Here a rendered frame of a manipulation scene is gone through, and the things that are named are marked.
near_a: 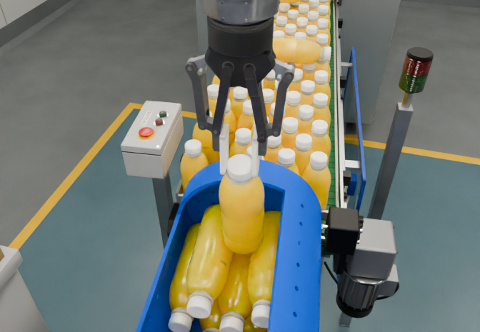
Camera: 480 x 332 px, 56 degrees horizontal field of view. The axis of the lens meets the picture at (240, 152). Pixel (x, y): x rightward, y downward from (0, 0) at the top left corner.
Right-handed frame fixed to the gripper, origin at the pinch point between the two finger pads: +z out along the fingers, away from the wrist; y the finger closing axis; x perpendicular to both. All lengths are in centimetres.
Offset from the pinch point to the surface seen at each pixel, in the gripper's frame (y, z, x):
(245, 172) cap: 1.0, 2.6, -1.2
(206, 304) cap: -3.8, 24.6, -9.4
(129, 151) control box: -32, 29, 31
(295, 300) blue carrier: 9.9, 17.8, -10.8
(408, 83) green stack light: 35, 19, 56
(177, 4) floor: -126, 139, 390
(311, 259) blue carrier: 12.2, 20.7, -0.9
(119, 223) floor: -78, 138, 97
